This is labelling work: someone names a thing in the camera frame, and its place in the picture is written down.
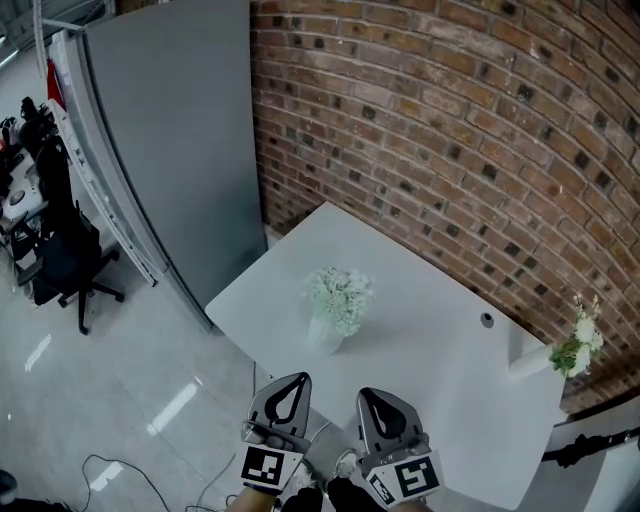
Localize black office chair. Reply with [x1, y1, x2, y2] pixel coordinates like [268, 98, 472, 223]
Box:
[14, 134, 126, 336]

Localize person's black trousers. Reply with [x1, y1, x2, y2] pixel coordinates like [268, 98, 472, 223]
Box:
[282, 477, 374, 512]

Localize grey partition panel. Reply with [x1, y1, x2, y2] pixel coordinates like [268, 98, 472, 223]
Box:
[49, 0, 269, 334]

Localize person's left forearm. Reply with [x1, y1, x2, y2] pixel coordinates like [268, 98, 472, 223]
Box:
[224, 487, 281, 512]

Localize low white cabinet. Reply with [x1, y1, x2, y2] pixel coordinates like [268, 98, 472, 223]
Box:
[514, 399, 640, 512]

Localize person's right forearm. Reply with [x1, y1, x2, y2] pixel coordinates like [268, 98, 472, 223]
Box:
[389, 497, 436, 512]

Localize long black floor cable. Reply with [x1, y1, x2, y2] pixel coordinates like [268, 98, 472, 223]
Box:
[81, 453, 171, 512]

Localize red cloth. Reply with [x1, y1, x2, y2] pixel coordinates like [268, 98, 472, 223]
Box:
[46, 57, 69, 109]

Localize person's shoe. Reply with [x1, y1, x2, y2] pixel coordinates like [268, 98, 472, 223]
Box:
[303, 449, 329, 489]
[332, 447, 359, 476]

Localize white desk with drawers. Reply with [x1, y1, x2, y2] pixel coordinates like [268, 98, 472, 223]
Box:
[204, 201, 566, 511]

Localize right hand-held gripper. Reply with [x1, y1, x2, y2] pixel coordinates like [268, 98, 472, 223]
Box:
[355, 388, 445, 511]

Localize person's right shoe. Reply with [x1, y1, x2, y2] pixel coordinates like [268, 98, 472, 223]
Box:
[332, 447, 359, 476]

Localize pale green flowers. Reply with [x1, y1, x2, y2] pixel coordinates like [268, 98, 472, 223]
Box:
[301, 266, 376, 355]

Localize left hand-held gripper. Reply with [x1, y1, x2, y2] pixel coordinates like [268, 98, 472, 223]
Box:
[240, 372, 314, 497]

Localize small daisy bouquet in vase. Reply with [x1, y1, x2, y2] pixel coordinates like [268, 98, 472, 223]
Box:
[507, 293, 606, 384]

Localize person's left shoe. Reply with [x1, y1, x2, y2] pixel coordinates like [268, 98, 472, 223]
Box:
[303, 449, 329, 489]

